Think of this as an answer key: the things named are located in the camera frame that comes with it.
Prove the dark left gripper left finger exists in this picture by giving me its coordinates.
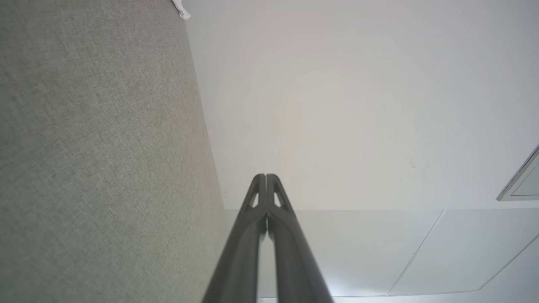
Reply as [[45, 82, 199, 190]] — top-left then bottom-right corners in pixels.
[[201, 173, 267, 303]]

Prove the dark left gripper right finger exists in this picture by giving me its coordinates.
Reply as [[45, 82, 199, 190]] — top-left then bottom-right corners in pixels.
[[266, 173, 334, 303]]

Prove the red and white basketball jersey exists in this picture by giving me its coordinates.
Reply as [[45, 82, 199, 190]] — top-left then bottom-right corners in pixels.
[[171, 0, 191, 20]]

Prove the grey fabric sofa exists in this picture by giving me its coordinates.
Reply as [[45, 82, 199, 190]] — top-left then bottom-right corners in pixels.
[[0, 0, 231, 303]]

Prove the grey framed wall panel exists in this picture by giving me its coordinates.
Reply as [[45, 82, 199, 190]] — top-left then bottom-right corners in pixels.
[[496, 144, 539, 202]]

